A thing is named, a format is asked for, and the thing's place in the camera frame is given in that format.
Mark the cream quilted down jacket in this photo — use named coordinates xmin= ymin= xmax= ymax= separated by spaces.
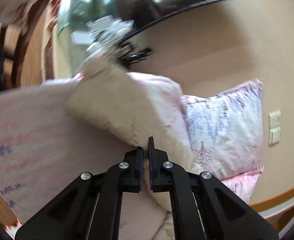
xmin=65 ymin=58 xmax=205 ymax=240

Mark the pink floral bed sheet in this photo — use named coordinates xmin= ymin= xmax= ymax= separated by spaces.
xmin=0 ymin=72 xmax=185 ymax=240

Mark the left floral pillow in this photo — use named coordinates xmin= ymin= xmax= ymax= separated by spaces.
xmin=181 ymin=79 xmax=263 ymax=203

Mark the cluttered glass side table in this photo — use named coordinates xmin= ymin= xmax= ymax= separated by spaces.
xmin=56 ymin=0 xmax=154 ymax=76

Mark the white wall socket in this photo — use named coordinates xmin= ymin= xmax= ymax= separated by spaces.
xmin=269 ymin=126 xmax=281 ymax=146

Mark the white wall switch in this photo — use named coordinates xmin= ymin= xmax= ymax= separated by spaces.
xmin=269 ymin=110 xmax=281 ymax=129

